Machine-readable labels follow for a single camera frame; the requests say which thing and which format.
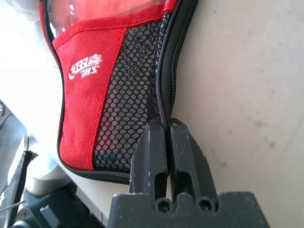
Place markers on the silver robot right leg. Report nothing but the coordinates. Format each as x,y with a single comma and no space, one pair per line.
42,175

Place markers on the silver robot left leg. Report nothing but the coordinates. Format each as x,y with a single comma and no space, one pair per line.
12,128

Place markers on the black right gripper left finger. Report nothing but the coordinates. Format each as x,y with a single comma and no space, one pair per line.
152,154

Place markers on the silver robot leg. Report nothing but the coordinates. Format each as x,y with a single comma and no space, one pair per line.
42,175
12,128

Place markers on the red black mesh paddle case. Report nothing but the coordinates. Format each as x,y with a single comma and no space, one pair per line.
80,99

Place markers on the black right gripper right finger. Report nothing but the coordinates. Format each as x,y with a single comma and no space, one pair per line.
187,161

